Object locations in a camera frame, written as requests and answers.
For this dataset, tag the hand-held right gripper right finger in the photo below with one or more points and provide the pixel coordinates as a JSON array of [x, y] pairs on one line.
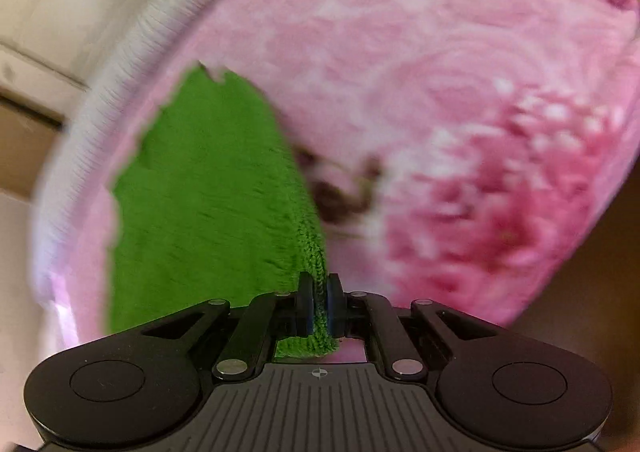
[[334, 306]]

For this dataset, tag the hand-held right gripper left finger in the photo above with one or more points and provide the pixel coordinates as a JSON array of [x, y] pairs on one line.
[[306, 306]]

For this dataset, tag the green knitted garment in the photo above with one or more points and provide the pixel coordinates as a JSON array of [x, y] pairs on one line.
[[210, 212]]

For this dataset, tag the pink floral blanket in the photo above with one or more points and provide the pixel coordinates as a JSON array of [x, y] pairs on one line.
[[425, 132]]

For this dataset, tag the white fluffy blanket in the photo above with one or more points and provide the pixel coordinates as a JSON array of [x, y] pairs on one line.
[[125, 52]]

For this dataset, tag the cream leather headboard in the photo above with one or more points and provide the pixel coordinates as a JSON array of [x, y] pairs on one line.
[[55, 7]]

